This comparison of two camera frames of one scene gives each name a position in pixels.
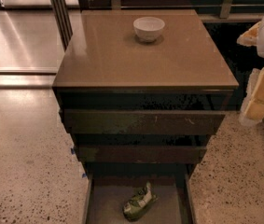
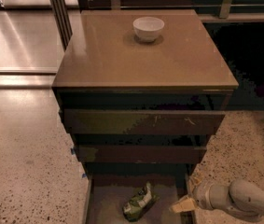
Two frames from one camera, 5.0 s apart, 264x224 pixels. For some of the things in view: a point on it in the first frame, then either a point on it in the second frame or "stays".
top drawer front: x=142 y=122 stays
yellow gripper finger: x=249 y=38 -> x=197 y=180
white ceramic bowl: x=148 y=29 stays
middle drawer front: x=135 y=154 stays
